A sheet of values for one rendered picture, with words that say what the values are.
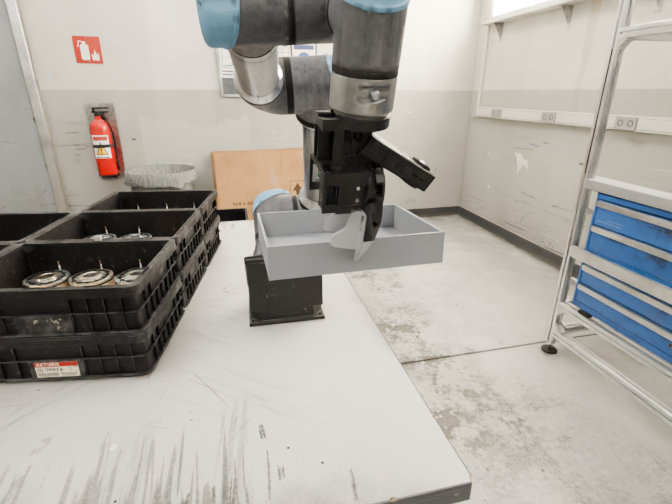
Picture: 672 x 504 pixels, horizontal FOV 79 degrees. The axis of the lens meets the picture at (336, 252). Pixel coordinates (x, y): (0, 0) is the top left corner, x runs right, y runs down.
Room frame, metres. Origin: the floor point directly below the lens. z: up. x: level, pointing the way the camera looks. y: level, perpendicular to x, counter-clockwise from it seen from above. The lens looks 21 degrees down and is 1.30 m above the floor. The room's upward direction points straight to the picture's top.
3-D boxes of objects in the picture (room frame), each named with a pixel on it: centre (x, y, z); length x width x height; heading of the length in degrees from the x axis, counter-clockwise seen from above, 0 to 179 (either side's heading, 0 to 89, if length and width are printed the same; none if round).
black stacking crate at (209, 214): (1.48, 0.67, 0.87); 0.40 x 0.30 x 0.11; 95
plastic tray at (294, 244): (0.66, -0.01, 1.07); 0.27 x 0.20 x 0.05; 104
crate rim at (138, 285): (0.88, 0.62, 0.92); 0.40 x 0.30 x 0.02; 95
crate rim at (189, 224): (1.18, 0.64, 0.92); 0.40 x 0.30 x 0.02; 95
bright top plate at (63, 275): (0.94, 0.73, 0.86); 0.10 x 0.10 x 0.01
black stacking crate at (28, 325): (0.88, 0.62, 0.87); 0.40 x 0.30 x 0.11; 95
